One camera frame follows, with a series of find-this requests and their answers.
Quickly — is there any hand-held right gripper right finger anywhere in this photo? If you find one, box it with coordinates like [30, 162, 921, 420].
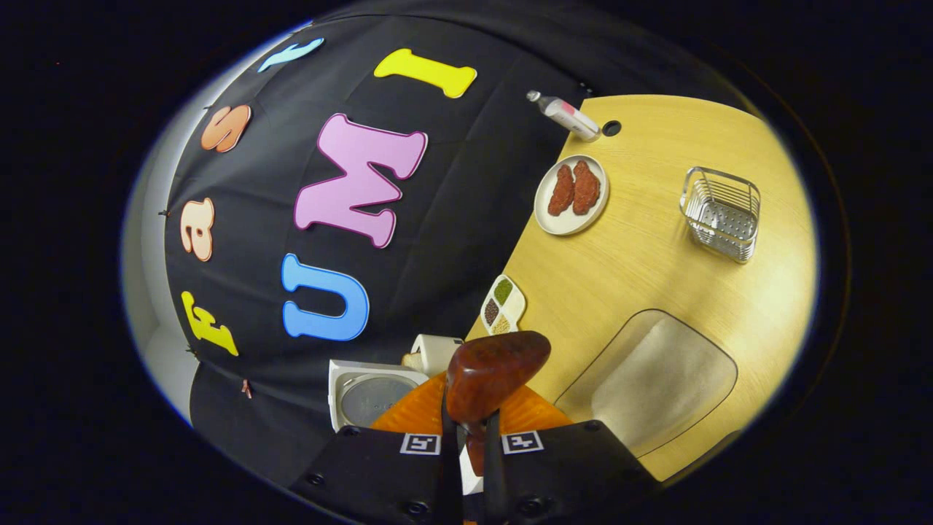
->
[483, 385, 660, 525]

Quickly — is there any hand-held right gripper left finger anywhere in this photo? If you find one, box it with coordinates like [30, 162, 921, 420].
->
[289, 372, 464, 525]

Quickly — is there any brown wooden spoon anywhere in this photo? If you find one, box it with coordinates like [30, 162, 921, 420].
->
[445, 330, 553, 478]

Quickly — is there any white rice cooker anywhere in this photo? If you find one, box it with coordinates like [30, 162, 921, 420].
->
[328, 359, 483, 497]

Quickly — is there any clear container of rice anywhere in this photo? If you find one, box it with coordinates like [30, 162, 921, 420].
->
[554, 308, 738, 459]

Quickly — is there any metal wire chopstick holder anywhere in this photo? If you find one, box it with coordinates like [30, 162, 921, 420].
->
[679, 166, 762, 264]

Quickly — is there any white toaster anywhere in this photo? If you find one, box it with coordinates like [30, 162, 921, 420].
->
[402, 334, 465, 378]

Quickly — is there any white divided bean dish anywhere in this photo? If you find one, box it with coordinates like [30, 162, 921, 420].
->
[480, 274, 527, 336]

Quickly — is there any white round plate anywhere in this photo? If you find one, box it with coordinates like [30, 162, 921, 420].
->
[534, 155, 610, 236]

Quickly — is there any black backdrop cloth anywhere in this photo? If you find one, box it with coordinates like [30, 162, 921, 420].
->
[164, 15, 730, 489]

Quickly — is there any red meat piece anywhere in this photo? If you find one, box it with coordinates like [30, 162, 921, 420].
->
[547, 164, 576, 217]
[572, 160, 601, 216]

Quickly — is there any clear bottle with pink label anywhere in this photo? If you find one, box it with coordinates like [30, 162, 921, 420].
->
[526, 90, 601, 142]

